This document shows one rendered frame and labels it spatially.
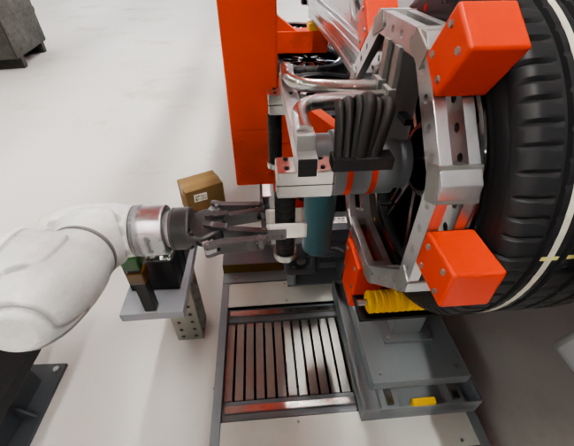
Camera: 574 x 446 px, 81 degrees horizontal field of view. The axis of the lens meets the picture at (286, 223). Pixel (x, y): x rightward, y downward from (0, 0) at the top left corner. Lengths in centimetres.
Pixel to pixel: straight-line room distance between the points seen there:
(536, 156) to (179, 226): 51
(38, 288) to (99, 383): 105
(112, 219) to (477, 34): 56
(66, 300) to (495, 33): 59
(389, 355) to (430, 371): 12
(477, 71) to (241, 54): 73
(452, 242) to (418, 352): 71
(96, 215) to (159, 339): 97
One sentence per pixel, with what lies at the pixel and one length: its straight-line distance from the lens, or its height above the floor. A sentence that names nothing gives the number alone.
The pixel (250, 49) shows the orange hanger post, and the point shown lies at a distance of 109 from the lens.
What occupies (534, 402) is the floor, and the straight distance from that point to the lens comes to 157.
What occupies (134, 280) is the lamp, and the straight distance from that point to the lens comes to 90.
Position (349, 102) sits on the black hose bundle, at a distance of 52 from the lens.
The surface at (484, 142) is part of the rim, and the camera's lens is 58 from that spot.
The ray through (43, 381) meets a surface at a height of 2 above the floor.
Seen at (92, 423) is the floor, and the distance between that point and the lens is 144.
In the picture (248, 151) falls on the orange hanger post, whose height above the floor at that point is 66.
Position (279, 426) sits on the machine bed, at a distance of 120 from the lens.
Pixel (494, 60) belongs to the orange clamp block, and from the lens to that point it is 51.
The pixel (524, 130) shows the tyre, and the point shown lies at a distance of 52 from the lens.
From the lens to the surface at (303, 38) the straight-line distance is 307.
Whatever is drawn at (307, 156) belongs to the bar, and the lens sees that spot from 49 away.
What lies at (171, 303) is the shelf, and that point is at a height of 45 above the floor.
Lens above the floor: 121
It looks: 40 degrees down
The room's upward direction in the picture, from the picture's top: straight up
